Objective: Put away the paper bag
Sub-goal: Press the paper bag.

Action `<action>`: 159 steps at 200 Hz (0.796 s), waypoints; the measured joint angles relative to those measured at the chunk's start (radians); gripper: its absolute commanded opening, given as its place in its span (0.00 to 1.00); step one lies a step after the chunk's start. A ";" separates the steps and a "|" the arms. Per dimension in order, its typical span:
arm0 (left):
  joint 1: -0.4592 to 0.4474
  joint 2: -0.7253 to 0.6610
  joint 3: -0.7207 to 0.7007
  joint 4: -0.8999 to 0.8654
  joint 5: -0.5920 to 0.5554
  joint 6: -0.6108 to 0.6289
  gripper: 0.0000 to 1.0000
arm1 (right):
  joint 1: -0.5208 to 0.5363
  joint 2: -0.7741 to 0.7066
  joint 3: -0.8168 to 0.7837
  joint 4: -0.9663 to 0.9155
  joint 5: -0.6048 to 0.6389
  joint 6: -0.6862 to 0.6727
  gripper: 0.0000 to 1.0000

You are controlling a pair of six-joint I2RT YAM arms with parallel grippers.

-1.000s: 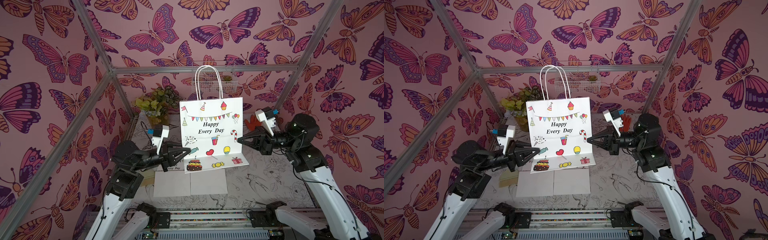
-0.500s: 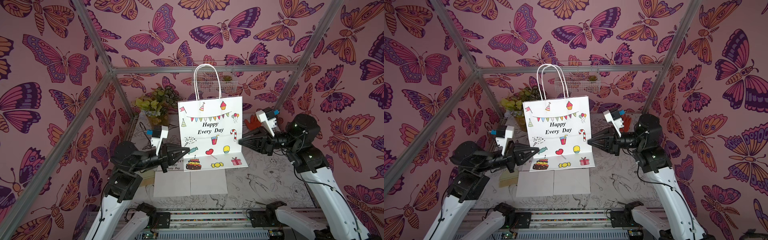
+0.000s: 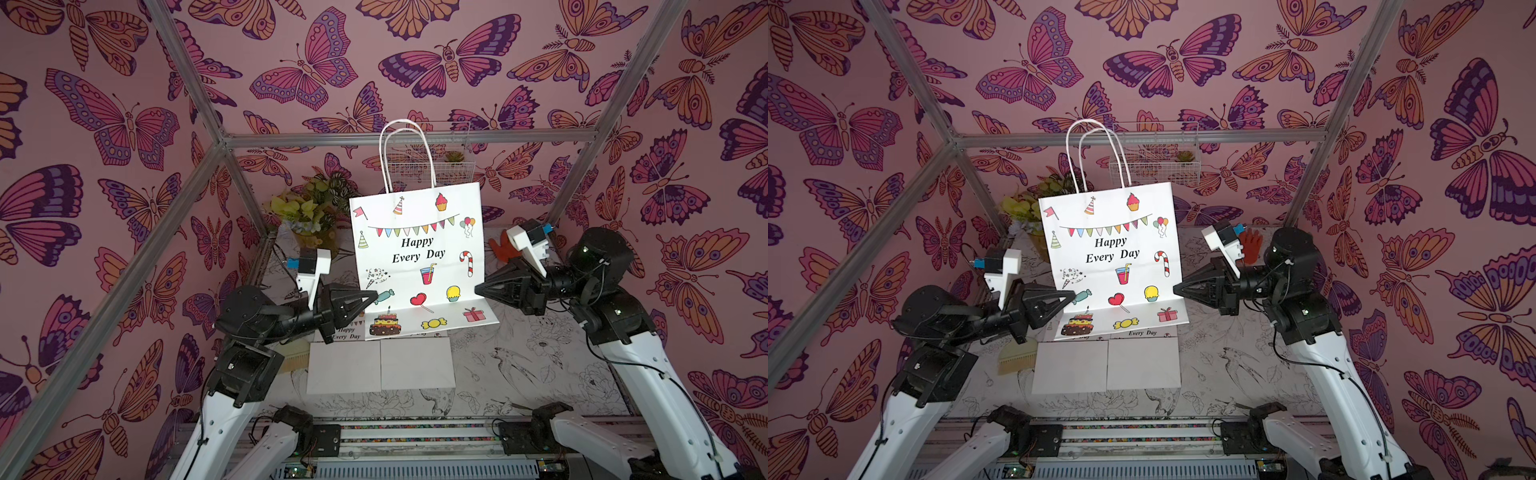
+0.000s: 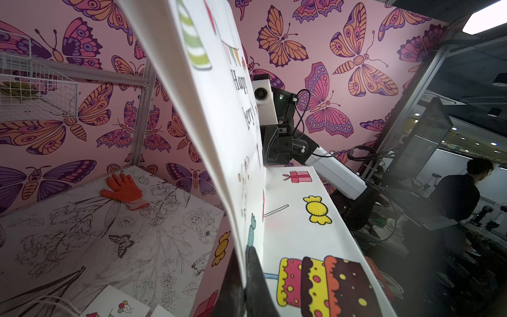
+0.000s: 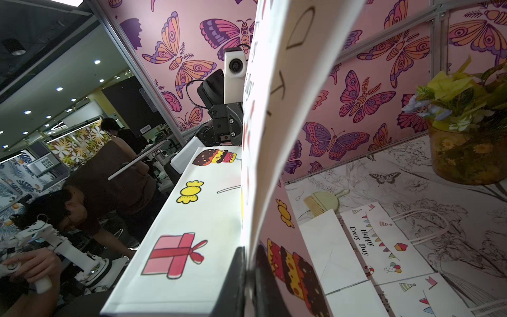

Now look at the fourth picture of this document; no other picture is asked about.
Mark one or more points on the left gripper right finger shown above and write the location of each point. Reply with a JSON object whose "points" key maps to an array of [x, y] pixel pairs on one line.
{"points": [[257, 297]]}

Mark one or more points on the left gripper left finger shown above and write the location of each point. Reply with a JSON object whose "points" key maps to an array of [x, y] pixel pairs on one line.
{"points": [[231, 300]]}

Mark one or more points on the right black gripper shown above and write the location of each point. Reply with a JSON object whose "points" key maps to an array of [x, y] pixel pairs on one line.
{"points": [[277, 142]]}

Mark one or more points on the white paper gift bag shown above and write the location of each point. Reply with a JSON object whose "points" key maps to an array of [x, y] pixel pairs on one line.
{"points": [[112, 302]]}

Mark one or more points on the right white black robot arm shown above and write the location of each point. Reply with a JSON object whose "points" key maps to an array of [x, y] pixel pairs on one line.
{"points": [[353, 197]]}

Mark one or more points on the red rubber glove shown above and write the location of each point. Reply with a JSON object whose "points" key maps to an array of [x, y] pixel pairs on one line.
{"points": [[122, 188]]}

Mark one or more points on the seated person dark shirt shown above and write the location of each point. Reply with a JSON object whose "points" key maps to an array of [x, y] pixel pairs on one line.
{"points": [[458, 195]]}

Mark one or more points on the small plant in basket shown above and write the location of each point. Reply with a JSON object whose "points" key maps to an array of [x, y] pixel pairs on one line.
{"points": [[18, 90]]}

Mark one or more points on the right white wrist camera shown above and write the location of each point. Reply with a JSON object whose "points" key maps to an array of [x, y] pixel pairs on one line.
{"points": [[264, 99]]}

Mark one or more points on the white wire wall basket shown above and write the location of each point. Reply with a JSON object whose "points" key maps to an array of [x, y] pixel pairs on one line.
{"points": [[57, 94]]}

